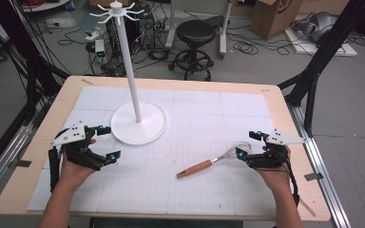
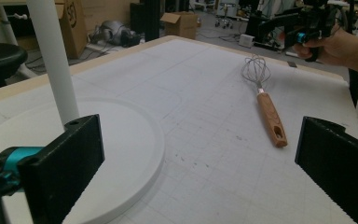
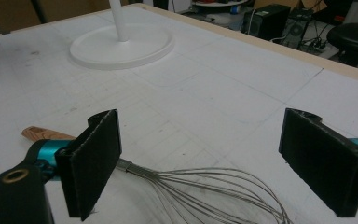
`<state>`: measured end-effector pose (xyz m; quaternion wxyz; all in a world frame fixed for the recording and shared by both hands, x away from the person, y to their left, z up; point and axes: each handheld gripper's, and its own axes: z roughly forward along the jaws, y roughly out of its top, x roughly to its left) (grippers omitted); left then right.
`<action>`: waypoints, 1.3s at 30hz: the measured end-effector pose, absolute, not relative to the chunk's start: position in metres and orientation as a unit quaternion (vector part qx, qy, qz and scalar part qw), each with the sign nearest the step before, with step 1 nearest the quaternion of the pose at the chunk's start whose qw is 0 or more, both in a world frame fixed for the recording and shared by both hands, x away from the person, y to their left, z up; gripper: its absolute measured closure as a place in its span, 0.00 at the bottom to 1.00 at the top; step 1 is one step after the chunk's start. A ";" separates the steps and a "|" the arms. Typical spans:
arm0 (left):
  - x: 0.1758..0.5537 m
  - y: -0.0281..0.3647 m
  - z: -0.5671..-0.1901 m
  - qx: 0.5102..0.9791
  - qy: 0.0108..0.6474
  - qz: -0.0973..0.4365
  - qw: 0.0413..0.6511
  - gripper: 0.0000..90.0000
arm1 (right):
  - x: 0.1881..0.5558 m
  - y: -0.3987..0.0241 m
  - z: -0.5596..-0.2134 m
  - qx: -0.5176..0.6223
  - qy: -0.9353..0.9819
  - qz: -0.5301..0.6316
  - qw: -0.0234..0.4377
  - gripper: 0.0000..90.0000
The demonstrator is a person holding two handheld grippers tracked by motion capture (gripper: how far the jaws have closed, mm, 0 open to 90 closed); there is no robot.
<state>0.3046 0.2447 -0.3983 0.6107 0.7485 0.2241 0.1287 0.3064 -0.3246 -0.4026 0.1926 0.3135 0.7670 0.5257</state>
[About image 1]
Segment white power strip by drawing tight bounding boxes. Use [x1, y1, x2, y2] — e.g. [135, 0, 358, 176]
[85, 27, 105, 42]

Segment black computer tower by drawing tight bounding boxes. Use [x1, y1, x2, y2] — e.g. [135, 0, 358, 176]
[132, 12, 157, 50]

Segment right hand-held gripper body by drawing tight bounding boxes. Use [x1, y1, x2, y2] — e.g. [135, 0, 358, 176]
[246, 128, 307, 169]

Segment white adapter with green light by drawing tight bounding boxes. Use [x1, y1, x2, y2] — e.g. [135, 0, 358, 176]
[94, 39, 106, 58]

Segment white flat board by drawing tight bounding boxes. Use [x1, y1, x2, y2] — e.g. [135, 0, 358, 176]
[284, 28, 358, 58]

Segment black metal frame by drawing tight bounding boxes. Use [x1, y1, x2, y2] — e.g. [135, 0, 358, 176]
[277, 0, 365, 138]
[0, 0, 71, 179]

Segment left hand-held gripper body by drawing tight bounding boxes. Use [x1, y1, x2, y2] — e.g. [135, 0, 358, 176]
[48, 120, 108, 172]

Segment person's right hand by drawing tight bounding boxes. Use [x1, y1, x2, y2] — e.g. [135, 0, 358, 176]
[254, 145, 293, 195]

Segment wire whisk with wooden handle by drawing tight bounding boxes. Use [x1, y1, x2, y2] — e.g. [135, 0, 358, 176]
[176, 141, 253, 180]

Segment white grid mat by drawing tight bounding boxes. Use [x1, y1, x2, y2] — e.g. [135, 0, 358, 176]
[26, 85, 279, 217]

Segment person's left hand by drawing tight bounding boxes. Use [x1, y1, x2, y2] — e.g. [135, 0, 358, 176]
[59, 138, 98, 192]

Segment cardboard box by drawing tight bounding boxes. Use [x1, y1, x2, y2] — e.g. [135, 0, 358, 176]
[250, 0, 302, 42]

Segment black round stool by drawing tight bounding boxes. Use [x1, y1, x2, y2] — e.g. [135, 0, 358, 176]
[167, 19, 216, 82]

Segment aluminium rail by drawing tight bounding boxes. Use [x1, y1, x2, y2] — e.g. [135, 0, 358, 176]
[288, 104, 352, 228]
[0, 123, 35, 208]

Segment white hook stand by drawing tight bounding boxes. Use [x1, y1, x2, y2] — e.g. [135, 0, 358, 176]
[88, 0, 168, 146]

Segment black floor cable coil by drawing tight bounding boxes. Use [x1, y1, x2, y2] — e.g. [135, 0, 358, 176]
[232, 41, 259, 56]

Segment grey headset device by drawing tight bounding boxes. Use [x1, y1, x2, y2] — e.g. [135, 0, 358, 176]
[292, 11, 339, 44]

